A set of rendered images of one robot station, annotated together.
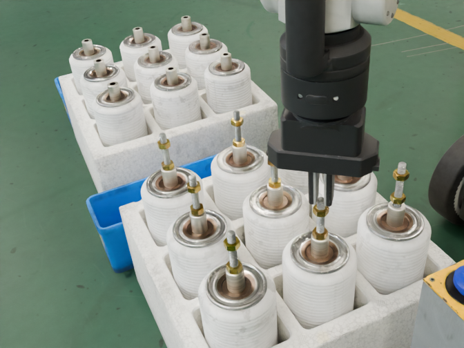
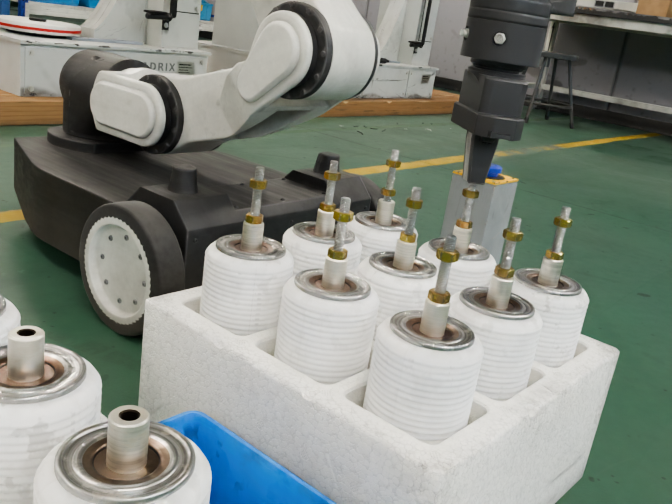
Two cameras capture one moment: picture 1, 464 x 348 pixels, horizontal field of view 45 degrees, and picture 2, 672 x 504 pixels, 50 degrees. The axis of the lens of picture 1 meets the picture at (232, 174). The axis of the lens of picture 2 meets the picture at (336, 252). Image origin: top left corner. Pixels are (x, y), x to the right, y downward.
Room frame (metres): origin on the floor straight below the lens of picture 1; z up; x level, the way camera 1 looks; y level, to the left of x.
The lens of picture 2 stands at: (1.06, 0.55, 0.50)
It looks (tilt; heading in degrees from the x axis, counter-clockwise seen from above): 18 degrees down; 240
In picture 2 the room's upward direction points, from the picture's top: 9 degrees clockwise
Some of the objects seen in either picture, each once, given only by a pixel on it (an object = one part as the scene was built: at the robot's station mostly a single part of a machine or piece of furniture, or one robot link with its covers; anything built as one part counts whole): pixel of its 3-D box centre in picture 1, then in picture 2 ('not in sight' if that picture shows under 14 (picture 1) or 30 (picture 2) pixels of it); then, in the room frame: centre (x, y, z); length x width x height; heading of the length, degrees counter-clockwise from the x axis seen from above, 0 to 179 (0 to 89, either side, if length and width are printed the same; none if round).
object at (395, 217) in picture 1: (395, 214); (384, 212); (0.55, -0.21, 0.26); 0.02 x 0.02 x 0.03
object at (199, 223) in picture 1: (198, 221); (499, 291); (0.58, 0.05, 0.26); 0.02 x 0.02 x 0.03
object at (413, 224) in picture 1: (394, 221); (383, 222); (0.55, -0.21, 0.25); 0.08 x 0.08 x 0.01
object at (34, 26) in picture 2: not in sight; (37, 25); (0.75, -2.39, 0.29); 0.30 x 0.30 x 0.06
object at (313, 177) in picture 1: (311, 179); (481, 158); (0.52, -0.09, 0.37); 0.03 x 0.02 x 0.06; 161
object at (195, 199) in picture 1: (195, 199); (508, 254); (0.58, 0.05, 0.30); 0.01 x 0.01 x 0.08
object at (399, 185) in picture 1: (399, 187); (390, 178); (0.55, -0.21, 0.31); 0.01 x 0.01 x 0.08
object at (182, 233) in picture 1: (199, 228); (496, 303); (0.58, 0.05, 0.25); 0.08 x 0.08 x 0.01
